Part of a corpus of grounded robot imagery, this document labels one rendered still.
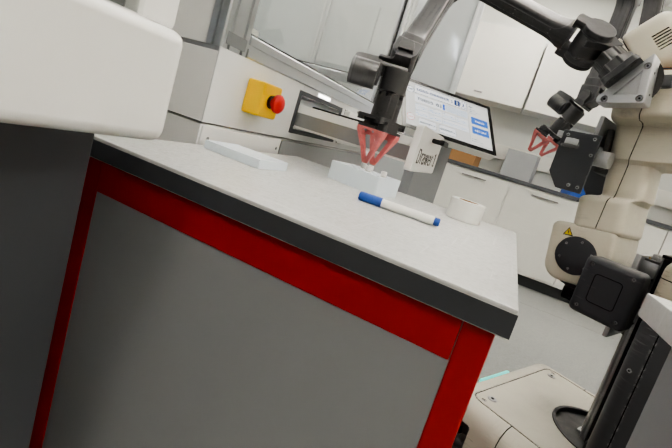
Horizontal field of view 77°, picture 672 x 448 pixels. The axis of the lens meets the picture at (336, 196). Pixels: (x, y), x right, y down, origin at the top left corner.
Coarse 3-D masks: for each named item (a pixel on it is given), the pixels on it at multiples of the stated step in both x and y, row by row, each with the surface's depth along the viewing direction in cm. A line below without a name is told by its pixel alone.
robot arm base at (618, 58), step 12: (612, 48) 101; (624, 48) 101; (600, 60) 102; (612, 60) 99; (624, 60) 98; (636, 60) 94; (600, 72) 102; (612, 72) 97; (624, 72) 97; (612, 84) 100
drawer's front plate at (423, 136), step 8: (416, 128) 97; (424, 128) 97; (416, 136) 97; (424, 136) 100; (432, 136) 108; (440, 136) 117; (416, 144) 97; (424, 144) 102; (432, 144) 111; (408, 152) 98; (416, 152) 98; (424, 152) 105; (432, 152) 114; (408, 160) 98; (424, 160) 109; (432, 160) 118; (408, 168) 98; (416, 168) 103; (424, 168) 112; (432, 168) 122
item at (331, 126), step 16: (304, 112) 110; (320, 112) 108; (304, 128) 110; (320, 128) 108; (336, 128) 107; (352, 128) 105; (352, 144) 105; (368, 144) 103; (384, 144) 102; (400, 144) 100; (400, 160) 101
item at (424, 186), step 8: (440, 152) 209; (448, 152) 210; (440, 160) 210; (440, 168) 211; (408, 176) 212; (416, 176) 209; (424, 176) 210; (432, 176) 211; (440, 176) 212; (400, 184) 219; (408, 184) 210; (416, 184) 210; (424, 184) 211; (432, 184) 212; (408, 192) 210; (416, 192) 211; (424, 192) 212; (432, 192) 213; (424, 200) 213; (432, 200) 214
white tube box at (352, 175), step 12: (336, 168) 87; (348, 168) 86; (360, 168) 89; (336, 180) 87; (348, 180) 86; (360, 180) 84; (372, 180) 82; (384, 180) 83; (396, 180) 86; (372, 192) 82; (384, 192) 84; (396, 192) 88
